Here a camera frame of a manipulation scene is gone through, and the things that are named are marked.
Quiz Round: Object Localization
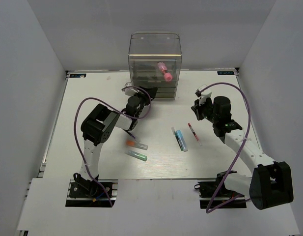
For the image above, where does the clear acrylic drawer organizer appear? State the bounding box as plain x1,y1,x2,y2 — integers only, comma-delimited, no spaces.
128,31,182,100

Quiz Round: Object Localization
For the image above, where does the pink capped marker bottle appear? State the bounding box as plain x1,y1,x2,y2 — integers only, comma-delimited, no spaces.
157,61,173,82

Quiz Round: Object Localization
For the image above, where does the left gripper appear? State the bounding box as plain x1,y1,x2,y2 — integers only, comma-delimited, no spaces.
132,86,158,119

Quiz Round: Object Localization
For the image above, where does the green capped highlighter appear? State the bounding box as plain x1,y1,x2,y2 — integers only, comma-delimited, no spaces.
125,150,147,162

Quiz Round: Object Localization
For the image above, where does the purple pen refill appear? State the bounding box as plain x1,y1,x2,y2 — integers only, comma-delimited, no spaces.
125,130,140,143

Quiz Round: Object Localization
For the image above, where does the light blue highlighter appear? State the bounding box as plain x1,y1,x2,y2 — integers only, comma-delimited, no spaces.
176,130,188,152

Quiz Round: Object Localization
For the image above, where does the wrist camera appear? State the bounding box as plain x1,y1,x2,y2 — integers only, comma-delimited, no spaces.
122,82,138,96
195,84,212,106

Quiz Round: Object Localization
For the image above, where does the orange capped highlighter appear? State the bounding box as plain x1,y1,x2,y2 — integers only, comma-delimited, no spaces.
126,140,148,150

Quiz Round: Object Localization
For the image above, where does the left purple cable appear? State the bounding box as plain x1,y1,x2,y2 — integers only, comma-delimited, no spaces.
75,86,153,207

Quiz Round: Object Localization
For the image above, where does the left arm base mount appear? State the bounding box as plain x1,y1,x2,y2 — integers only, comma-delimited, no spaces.
65,179,118,208

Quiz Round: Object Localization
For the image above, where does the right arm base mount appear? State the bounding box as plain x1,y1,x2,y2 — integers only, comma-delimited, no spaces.
194,172,247,209

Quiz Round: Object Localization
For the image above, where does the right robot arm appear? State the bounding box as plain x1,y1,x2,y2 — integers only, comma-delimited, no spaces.
191,96,294,212

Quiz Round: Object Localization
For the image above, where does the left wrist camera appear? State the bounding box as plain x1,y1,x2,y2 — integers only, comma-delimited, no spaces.
122,82,138,96

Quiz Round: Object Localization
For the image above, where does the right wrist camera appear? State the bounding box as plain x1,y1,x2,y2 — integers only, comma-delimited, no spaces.
195,84,212,106

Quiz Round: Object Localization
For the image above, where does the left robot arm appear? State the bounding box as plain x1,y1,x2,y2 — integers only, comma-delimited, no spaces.
74,83,158,196

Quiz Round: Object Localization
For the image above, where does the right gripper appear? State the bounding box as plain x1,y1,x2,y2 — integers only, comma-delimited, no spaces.
192,96,219,123

